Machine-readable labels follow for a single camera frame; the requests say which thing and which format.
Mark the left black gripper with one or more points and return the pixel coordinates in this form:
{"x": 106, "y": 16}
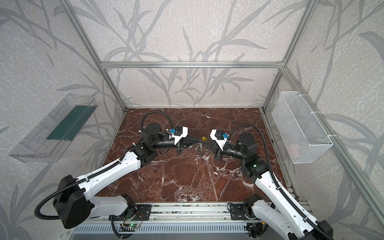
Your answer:
{"x": 180, "y": 143}

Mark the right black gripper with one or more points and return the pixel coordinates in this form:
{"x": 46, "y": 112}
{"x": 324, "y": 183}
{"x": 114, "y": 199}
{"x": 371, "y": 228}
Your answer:
{"x": 217, "y": 148}

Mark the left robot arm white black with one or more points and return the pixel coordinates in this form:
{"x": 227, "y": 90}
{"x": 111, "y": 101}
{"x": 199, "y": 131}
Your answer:
{"x": 76, "y": 198}

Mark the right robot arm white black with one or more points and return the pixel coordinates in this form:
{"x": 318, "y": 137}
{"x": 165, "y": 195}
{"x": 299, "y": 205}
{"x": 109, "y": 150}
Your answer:
{"x": 287, "y": 217}

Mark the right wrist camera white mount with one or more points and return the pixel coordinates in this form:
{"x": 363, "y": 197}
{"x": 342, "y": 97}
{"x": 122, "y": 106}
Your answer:
{"x": 221, "y": 138}

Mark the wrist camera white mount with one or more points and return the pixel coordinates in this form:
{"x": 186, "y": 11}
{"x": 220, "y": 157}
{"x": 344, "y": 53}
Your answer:
{"x": 177, "y": 133}
{"x": 221, "y": 138}

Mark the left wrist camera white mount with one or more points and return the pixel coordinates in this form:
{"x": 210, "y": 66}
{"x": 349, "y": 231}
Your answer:
{"x": 177, "y": 133}

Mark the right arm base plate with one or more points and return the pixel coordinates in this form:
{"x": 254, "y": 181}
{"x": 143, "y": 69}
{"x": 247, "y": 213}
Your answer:
{"x": 237, "y": 213}

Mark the aluminium front rail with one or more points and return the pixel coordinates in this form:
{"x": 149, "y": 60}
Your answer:
{"x": 178, "y": 212}

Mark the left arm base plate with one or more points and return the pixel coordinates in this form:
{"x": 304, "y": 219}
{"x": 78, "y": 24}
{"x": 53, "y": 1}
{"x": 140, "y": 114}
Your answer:
{"x": 139, "y": 212}

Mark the aluminium frame crossbar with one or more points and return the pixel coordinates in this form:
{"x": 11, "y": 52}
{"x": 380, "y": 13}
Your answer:
{"x": 204, "y": 65}

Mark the white wire mesh basket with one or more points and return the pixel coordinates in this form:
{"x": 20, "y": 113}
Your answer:
{"x": 301, "y": 131}

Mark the clear plastic wall bin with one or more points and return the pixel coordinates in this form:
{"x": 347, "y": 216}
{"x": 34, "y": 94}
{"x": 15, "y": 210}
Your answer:
{"x": 48, "y": 141}

